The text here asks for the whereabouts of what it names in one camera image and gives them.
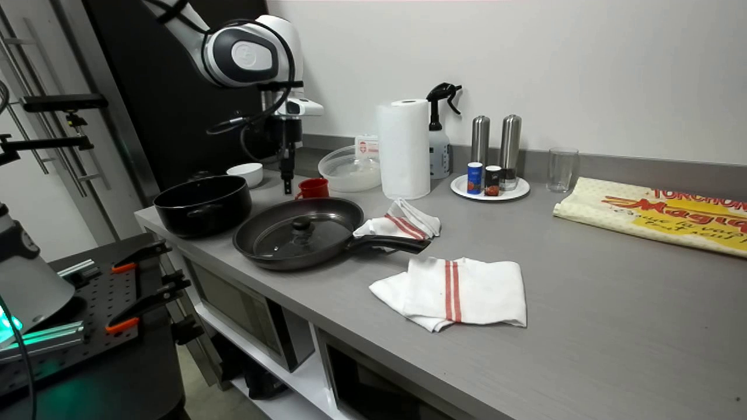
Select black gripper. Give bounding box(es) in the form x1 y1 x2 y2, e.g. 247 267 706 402
276 115 303 195

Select glass lid black knob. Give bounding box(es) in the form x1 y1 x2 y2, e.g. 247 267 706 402
250 214 356 264

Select black pot loop handles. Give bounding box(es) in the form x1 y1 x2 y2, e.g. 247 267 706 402
152 171 254 241

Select black frying pan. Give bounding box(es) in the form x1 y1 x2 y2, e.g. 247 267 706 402
231 195 433 274

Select clear drinking glass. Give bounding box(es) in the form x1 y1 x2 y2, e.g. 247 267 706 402
546 148 582 195

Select red mug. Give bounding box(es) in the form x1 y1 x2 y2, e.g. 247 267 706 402
296 176 332 204

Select small white bowl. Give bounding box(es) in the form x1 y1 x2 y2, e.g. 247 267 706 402
225 160 266 190

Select clear plastic bowl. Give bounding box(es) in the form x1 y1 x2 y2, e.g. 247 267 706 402
316 142 384 193

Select crumpled white cloth red stripes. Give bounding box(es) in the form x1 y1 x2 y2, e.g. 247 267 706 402
351 199 443 244

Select white paper towel roll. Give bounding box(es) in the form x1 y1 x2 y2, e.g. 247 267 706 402
376 96 433 201

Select built-in black oven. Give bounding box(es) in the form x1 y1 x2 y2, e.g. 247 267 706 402
314 324 453 420
184 260 314 372

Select spray bottle black trigger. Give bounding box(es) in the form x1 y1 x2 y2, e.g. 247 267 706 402
426 80 464 184

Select black clamp orange tips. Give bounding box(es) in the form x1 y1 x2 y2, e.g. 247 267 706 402
103 268 194 338
107 239 174 275

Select small blue-labelled jar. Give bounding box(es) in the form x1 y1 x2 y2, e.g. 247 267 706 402
464 160 487 195

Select steel pepper mill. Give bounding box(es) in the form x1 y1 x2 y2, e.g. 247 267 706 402
469 115 494 169
499 113 524 193

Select white counter cabinet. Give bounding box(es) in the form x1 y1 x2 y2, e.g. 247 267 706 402
135 206 469 420

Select small dark spice jar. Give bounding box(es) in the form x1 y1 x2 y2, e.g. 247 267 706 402
483 163 505 199

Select folded white cloth red stripes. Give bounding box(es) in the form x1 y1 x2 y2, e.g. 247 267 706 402
368 256 531 335

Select black perforated breadboard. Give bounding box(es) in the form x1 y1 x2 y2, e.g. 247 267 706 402
0 247 171 398

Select round white plate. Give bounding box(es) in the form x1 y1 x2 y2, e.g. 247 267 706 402
449 171 532 206

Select black robot table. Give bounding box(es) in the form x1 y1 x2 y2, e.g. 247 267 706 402
0 230 190 420

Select yellow printed bag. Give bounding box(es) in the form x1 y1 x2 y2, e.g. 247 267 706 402
551 176 747 261

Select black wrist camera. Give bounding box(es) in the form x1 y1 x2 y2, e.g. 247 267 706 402
239 115 285 163

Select black stereo camera bar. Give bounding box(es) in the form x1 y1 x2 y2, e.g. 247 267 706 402
22 90 113 115

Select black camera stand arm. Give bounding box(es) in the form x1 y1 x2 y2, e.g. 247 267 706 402
0 132 96 169

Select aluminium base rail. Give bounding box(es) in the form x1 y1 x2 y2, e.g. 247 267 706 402
0 320 89 362

